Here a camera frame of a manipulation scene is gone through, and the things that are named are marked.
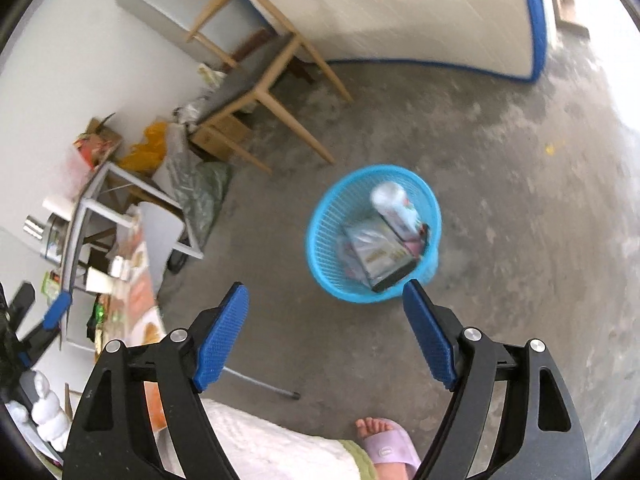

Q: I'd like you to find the silver refrigerator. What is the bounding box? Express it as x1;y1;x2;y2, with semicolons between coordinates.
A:
115;0;274;68

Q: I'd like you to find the white fluffy pants leg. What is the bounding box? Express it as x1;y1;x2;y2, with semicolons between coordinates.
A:
202;399;378;480

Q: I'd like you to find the cardboard box on floor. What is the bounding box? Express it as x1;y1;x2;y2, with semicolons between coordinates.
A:
190;115;252;162

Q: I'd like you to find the white paper towel roll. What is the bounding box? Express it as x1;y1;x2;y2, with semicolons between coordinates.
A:
42;195;75;222

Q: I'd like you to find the yellow plastic bag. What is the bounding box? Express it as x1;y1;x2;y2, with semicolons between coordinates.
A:
117;122;168;177

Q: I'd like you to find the white paper cup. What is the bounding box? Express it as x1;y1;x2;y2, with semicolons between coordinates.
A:
86;268;115;295

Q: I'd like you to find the grey plastic bag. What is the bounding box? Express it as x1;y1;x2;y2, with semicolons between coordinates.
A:
166;145;232;249

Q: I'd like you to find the blue mesh trash basket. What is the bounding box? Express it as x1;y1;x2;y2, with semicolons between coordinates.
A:
306;165;442;304

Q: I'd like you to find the white black carton box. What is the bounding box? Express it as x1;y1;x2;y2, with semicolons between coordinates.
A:
343;216;418;292

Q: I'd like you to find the white fluffy gloved hand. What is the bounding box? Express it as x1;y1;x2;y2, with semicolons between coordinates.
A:
4;370;70;460

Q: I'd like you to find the white yogurt drink bottle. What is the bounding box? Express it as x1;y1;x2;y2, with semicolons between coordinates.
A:
370;181;423;242

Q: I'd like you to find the wooden chair black seat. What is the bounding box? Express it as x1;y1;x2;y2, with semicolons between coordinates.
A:
184;0;352;174

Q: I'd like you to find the white side table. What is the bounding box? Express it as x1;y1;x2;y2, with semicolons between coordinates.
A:
58;160;205;311

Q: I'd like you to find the white mattress blue edge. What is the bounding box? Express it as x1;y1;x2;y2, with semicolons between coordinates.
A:
270;0;548;81

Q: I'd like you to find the foot in pink slipper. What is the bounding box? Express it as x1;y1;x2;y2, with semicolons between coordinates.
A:
355;417;421;480

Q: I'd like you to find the metal rice cooker pot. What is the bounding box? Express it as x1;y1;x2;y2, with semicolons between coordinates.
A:
23;214;68;266

